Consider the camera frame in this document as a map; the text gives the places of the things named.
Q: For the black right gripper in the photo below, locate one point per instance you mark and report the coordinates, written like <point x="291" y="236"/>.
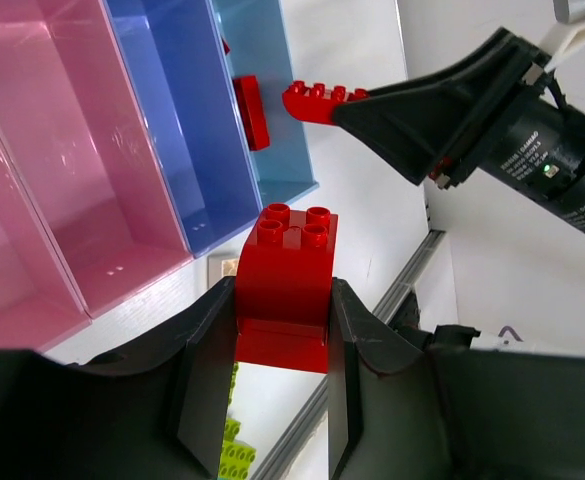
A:
<point x="416" y="124"/>

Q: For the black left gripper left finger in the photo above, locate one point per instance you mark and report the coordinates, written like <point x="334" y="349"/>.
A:
<point x="152" y="408"/>

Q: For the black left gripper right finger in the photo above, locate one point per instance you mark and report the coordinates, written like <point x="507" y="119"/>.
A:
<point x="418" y="405"/>

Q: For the red curved lego piece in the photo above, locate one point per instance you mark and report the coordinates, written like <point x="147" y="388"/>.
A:
<point x="316" y="103"/>

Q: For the red lego cluster with face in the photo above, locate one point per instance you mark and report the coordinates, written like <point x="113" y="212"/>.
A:
<point x="283" y="289"/>

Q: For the red lego brick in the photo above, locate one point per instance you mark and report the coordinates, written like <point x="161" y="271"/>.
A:
<point x="251" y="109"/>

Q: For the green teal lego stack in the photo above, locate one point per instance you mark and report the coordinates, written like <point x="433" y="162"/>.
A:
<point x="236" y="456"/>

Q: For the beige lego brick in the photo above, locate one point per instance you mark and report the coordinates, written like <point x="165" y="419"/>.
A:
<point x="220" y="266"/>

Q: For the large pink container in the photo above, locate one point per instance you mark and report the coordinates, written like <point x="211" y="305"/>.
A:
<point x="39" y="307"/>

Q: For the light blue container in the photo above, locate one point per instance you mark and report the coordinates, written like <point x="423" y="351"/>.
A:
<point x="256" y="36"/>

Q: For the dark blue container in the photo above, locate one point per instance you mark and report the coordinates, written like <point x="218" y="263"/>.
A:
<point x="175" y="60"/>

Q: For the narrow pink container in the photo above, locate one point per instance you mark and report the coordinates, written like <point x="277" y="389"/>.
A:
<point x="70" y="123"/>

